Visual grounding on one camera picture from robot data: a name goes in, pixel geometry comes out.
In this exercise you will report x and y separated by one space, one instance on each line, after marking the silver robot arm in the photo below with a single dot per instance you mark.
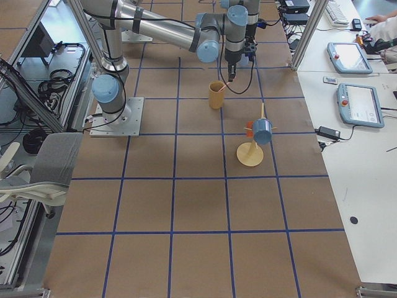
203 39
241 13

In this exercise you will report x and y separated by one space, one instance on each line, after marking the orange cup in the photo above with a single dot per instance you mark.
248 128

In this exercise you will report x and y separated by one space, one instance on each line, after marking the white keyboard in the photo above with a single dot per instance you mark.
334 14

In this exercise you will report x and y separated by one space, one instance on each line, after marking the person hand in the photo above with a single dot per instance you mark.
375 19

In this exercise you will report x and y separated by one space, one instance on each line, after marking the teach pendant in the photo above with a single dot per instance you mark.
359 105
348 58

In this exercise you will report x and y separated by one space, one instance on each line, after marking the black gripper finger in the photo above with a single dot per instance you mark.
231 72

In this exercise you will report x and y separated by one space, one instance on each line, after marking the grey office chair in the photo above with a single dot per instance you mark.
48 179

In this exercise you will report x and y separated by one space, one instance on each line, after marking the near teach pendant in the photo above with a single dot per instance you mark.
359 105

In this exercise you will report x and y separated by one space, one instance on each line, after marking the aluminium frame post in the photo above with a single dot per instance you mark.
315 16

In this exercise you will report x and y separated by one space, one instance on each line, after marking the black electronics box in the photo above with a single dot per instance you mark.
294 19

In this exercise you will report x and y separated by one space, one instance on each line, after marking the far teach pendant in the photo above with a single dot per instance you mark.
348 58

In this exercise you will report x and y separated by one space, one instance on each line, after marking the black power adapter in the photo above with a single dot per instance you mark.
328 133

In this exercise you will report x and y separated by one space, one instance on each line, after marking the yellow bamboo chopstick holder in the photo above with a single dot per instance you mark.
215 94

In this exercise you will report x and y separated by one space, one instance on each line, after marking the blue cup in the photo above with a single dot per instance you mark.
262 131

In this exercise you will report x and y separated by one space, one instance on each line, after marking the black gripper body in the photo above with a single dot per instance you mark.
231 58

